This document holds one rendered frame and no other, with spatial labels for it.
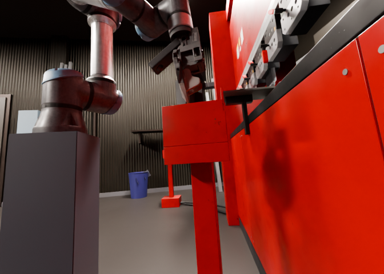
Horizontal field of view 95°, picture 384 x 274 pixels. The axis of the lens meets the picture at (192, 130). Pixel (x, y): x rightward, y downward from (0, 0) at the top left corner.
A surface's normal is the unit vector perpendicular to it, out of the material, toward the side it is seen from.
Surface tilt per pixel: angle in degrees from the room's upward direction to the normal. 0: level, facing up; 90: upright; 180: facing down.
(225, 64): 90
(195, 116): 90
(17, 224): 90
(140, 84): 90
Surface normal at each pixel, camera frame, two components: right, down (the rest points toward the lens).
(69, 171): 0.14, -0.16
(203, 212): -0.21, -0.13
